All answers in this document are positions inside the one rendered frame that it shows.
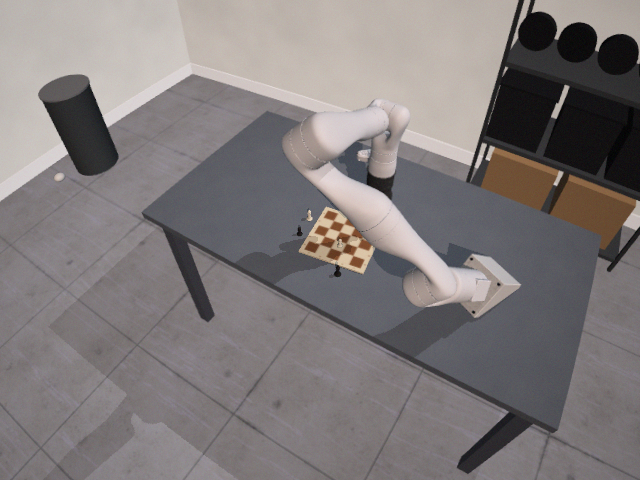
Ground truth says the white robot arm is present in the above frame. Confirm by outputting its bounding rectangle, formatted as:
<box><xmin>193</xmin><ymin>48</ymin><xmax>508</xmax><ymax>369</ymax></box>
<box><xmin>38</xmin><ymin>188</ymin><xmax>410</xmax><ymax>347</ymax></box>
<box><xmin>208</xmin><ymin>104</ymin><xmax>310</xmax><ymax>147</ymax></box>
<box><xmin>282</xmin><ymin>99</ymin><xmax>491</xmax><ymax>307</ymax></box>

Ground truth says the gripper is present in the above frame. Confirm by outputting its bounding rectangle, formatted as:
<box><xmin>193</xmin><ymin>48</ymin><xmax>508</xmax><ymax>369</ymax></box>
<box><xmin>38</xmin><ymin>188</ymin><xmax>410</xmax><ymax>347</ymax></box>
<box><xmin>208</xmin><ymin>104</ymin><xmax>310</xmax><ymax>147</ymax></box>
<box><xmin>356</xmin><ymin>149</ymin><xmax>397</xmax><ymax>199</ymax></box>

